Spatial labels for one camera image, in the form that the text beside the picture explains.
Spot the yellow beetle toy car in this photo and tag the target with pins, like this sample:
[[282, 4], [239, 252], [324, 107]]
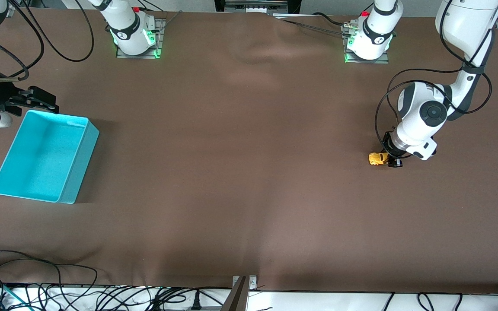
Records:
[[378, 159]]

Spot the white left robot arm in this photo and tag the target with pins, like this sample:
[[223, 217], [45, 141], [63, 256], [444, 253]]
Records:
[[417, 116]]

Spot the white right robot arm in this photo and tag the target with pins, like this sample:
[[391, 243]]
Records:
[[128, 30]]

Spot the turquoise plastic bin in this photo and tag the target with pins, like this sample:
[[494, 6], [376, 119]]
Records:
[[41, 160]]

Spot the brown table cloth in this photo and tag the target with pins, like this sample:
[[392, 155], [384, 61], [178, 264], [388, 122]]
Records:
[[249, 172]]

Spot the black device with white strip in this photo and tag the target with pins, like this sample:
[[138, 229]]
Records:
[[257, 5]]

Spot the black power plug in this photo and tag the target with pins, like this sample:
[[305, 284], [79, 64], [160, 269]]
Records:
[[196, 302]]

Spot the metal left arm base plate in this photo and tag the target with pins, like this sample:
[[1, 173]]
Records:
[[383, 59]]

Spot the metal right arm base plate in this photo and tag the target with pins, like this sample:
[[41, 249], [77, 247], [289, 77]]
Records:
[[159, 39]]

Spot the metal bracket with screws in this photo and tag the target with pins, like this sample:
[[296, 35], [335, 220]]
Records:
[[241, 296]]

